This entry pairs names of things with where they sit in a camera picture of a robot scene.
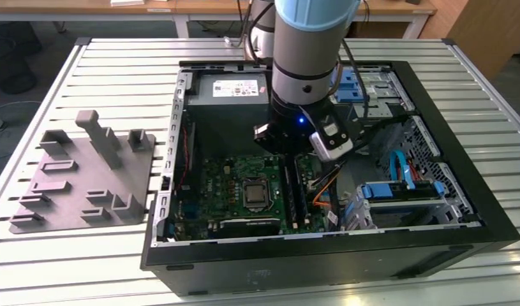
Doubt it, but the blue flat data cable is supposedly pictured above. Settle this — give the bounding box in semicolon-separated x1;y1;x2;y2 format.
389;149;416;191

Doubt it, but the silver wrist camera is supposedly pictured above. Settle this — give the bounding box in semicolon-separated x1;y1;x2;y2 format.
307;122;354;162

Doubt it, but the hard disk in blue carrier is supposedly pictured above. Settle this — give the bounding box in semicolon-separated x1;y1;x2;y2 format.
354;180;445;230

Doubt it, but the wooden desk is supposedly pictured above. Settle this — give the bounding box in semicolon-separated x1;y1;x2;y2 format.
0;0;438;39

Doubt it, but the green motherboard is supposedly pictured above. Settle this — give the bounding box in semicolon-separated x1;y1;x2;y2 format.
169;154;327;240

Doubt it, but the silver CPU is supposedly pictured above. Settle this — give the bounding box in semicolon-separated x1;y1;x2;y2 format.
241;183;269;205

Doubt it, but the black PC case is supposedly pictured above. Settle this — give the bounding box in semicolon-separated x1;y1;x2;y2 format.
139;59;520;297

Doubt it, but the black graphics card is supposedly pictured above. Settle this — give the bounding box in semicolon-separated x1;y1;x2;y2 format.
215;216;281;238

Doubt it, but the black cable bundle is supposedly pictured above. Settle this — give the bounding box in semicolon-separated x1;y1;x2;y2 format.
318;114;409;229

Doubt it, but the black bin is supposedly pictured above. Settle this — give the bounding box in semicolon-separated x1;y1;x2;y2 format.
0;20;43;95

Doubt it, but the blue plastic drive latch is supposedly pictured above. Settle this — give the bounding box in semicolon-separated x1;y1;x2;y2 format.
329;68;366;105

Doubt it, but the grey parts rack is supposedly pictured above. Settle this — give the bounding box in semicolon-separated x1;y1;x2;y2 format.
7;110;158;235

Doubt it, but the silver power supply unit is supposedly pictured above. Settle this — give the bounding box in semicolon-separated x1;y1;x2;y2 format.
185;75;273;157

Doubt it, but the wooden cabinet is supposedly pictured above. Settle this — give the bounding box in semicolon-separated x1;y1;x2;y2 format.
445;0;520;80

